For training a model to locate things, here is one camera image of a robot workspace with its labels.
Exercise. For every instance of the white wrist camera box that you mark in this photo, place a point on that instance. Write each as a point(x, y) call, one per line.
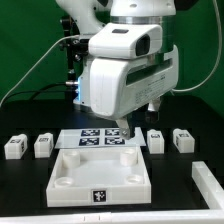
point(124, 41)

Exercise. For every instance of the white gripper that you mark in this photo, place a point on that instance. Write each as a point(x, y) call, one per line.
point(118, 87)

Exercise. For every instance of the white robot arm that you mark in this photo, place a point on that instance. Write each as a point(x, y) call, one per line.
point(91, 16)

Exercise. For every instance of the white square tabletop part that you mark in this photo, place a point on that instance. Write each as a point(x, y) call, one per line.
point(99, 176)

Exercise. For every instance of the white marker sheet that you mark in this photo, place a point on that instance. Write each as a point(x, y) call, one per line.
point(98, 137)

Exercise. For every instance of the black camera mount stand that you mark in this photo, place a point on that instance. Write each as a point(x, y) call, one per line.
point(76, 50)

